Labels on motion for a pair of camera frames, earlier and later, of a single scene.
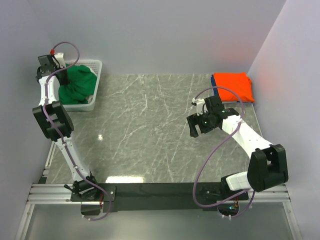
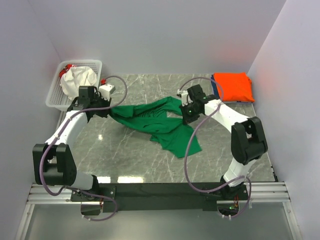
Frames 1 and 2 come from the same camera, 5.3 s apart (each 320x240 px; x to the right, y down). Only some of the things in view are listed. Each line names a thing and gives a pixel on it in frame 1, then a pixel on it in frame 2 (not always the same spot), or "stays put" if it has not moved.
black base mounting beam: x=146 y=197 stays put
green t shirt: x=82 y=83 → x=163 y=119
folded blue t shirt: x=216 y=93 stays put
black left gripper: x=66 y=81 → x=107 y=102
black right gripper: x=195 y=119 → x=187 y=119
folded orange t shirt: x=238 y=82 stays put
